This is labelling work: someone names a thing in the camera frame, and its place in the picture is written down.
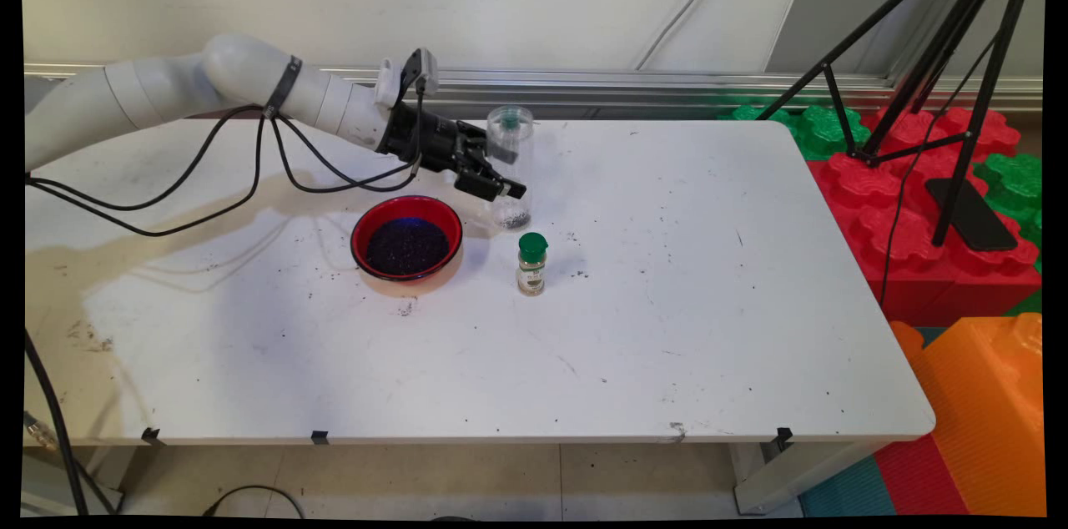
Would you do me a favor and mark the thin tripod cable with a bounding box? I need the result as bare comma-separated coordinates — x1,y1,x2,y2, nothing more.
879,0,1045,309

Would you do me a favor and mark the green-capped spice bottle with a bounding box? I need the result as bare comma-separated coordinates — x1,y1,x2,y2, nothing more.
516,232,550,297
499,113,523,164

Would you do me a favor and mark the white table leg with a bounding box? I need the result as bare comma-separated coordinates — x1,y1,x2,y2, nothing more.
733,439,885,516
23,446,134,516

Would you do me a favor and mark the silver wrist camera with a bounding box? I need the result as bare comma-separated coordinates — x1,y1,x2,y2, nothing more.
399,48,440,100

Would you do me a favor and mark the teal floor mat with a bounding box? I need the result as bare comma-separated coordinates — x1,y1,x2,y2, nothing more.
799,454,898,518

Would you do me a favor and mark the black floor cable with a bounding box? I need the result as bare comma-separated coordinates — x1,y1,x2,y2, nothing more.
203,485,305,518

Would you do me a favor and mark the black cable strap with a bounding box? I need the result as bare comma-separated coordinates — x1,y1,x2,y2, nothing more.
263,55,303,119

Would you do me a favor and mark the green foam block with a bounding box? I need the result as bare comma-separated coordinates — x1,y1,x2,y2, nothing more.
719,103,873,163
972,154,1044,250

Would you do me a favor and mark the red bowl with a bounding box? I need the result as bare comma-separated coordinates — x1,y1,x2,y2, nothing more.
350,195,465,297

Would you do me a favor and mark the red floor mat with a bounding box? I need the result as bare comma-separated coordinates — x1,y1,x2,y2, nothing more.
872,433,969,516

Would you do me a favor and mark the black flat plate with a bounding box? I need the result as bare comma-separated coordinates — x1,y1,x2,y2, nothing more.
924,177,1019,254

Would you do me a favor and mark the clear plastic jar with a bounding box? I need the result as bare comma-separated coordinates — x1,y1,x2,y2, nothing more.
486,105,534,231

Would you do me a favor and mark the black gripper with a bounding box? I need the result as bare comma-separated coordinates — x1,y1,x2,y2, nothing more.
377,101,528,203

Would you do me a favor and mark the aluminium wall rail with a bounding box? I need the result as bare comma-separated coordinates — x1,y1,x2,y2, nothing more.
25,62,1044,119

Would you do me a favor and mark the orange foam block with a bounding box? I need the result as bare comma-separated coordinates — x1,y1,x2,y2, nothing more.
889,314,1048,518

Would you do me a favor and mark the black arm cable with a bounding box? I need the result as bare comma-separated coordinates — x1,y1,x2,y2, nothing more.
23,78,426,238

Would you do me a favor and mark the black tripod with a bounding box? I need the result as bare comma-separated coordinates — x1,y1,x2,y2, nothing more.
755,0,1045,249

